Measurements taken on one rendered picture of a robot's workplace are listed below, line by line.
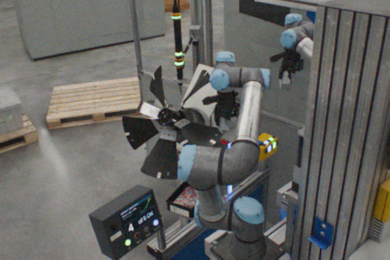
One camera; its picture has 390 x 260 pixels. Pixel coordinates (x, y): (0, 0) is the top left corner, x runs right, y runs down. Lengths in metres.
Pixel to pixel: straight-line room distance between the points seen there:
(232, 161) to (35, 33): 6.51
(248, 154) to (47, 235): 2.56
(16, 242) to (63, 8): 4.77
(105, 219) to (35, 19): 6.08
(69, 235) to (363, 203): 2.56
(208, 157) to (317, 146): 0.40
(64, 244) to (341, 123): 2.59
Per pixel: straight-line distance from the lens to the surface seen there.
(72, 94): 5.58
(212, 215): 1.55
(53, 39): 7.57
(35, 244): 3.53
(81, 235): 3.47
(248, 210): 1.58
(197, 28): 2.70
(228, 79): 1.46
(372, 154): 1.31
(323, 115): 1.35
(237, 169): 1.21
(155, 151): 2.34
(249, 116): 1.33
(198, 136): 2.21
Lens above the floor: 2.30
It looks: 28 degrees down
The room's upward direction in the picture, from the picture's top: 3 degrees counter-clockwise
